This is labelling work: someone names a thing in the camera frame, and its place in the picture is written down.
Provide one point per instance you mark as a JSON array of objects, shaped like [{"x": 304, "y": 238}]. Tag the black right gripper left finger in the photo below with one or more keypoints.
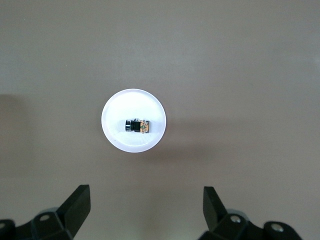
[{"x": 72, "y": 212}]

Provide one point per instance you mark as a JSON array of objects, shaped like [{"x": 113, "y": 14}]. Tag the orange push button switch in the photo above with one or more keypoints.
[{"x": 138, "y": 126}]

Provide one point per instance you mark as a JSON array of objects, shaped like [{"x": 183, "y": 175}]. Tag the pale pink round plate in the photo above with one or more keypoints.
[{"x": 133, "y": 105}]

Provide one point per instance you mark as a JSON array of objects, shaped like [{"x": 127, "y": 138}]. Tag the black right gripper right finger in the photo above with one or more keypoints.
[{"x": 215, "y": 212}]

